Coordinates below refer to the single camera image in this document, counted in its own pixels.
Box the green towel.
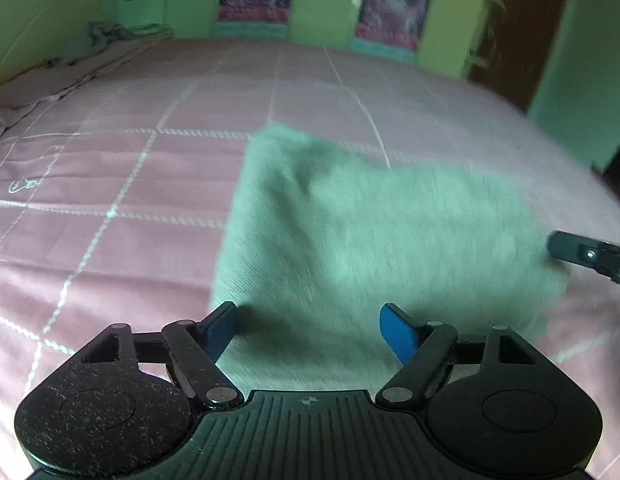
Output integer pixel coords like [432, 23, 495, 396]
[207, 122, 571, 393]

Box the brown wooden door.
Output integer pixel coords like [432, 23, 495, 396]
[467, 0, 573, 111]

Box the pink quilted bedspread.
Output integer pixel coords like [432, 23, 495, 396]
[0, 35, 620, 480]

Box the crumpled grey cloth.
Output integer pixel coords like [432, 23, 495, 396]
[44, 21, 175, 68]

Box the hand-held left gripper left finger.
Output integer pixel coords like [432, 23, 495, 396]
[80, 301, 243, 411]

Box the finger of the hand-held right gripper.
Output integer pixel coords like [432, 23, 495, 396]
[547, 230, 620, 288]

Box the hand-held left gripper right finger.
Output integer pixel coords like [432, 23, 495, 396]
[375, 302, 536, 406]

